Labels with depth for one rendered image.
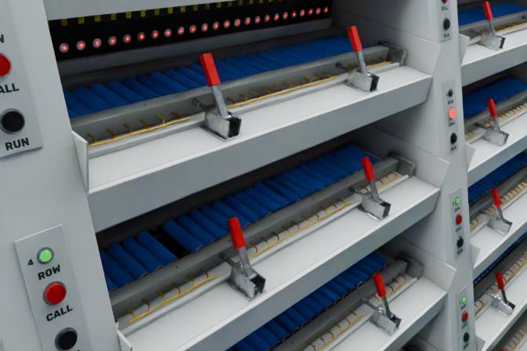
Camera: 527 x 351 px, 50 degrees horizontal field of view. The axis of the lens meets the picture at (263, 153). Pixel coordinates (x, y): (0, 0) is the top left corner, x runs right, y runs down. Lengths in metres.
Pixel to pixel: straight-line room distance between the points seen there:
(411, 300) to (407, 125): 0.29
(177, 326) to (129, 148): 0.20
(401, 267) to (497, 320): 0.36
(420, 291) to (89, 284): 0.65
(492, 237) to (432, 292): 0.25
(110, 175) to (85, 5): 0.15
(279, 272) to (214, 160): 0.19
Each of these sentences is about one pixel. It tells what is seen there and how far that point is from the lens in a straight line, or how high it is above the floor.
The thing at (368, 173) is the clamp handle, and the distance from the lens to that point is 0.83.
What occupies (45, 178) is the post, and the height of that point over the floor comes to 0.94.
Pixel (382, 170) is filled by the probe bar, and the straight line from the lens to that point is 0.94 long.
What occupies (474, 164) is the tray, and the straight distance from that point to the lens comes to 1.10.
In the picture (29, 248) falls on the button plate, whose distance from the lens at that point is 0.49.
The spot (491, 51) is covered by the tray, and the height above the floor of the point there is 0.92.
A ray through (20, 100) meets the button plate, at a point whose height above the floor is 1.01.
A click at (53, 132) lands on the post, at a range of 0.49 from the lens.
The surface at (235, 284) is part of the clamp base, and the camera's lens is 0.68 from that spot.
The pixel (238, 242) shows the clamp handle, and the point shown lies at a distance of 0.65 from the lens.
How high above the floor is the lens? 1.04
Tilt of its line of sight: 13 degrees down
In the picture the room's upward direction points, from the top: 8 degrees counter-clockwise
